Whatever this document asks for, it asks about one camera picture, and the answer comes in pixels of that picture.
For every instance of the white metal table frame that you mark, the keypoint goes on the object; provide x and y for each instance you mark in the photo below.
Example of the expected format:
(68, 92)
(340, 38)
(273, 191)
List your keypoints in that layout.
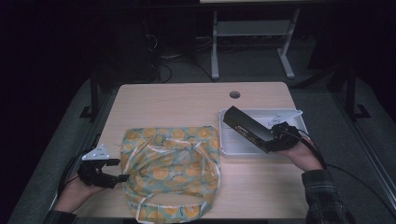
(252, 28)

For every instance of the person's left hand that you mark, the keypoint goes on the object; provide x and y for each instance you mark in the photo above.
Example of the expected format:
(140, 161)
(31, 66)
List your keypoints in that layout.
(73, 196)

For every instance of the white plastic tray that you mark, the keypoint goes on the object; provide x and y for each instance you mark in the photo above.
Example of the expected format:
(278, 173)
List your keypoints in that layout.
(236, 143)

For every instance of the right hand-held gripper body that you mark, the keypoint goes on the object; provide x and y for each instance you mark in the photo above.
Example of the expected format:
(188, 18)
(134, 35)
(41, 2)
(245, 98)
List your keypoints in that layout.
(288, 140)

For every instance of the metal floor rail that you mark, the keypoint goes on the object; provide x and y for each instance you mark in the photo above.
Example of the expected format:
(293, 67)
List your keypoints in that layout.
(367, 149)

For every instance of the citrus print fabric bag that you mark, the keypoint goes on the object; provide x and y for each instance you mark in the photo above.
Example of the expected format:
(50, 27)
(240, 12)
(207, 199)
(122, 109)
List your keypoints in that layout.
(168, 171)

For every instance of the person's right hand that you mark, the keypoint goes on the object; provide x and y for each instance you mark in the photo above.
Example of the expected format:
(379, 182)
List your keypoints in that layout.
(303, 157)

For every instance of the black metal stand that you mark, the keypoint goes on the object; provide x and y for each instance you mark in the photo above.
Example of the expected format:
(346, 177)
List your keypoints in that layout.
(351, 90)
(94, 93)

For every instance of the long black box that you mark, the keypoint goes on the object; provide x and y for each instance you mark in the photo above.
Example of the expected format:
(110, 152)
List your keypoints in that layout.
(249, 127)

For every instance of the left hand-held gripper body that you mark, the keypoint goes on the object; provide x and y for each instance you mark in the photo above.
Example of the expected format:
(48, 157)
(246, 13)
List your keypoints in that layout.
(93, 175)

